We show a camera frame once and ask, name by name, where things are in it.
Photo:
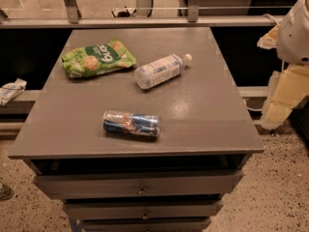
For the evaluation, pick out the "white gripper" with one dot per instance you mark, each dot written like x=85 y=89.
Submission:
x=294 y=38

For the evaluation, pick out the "blue silver redbull can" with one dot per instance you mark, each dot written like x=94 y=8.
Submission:
x=136 y=124

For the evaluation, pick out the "clear plastic water bottle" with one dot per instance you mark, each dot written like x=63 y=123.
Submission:
x=161 y=70

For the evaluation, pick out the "grey metal railing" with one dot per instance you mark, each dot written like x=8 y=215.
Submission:
x=115 y=14

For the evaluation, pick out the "top grey drawer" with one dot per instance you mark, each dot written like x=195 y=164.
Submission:
x=145 y=184

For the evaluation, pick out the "grey drawer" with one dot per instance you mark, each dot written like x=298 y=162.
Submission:
x=143 y=210
x=189 y=224
x=145 y=184

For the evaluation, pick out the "grey drawer cabinet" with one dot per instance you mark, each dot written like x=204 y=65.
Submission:
x=204 y=124

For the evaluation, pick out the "green snack bag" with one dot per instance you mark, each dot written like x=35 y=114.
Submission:
x=99 y=59

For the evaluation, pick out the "bottom grey drawer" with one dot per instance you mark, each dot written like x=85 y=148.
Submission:
x=189 y=224

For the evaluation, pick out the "middle grey drawer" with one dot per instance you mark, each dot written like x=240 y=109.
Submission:
x=143 y=210

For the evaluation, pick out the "white packet on ledge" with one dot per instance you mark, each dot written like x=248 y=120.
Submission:
x=11 y=90

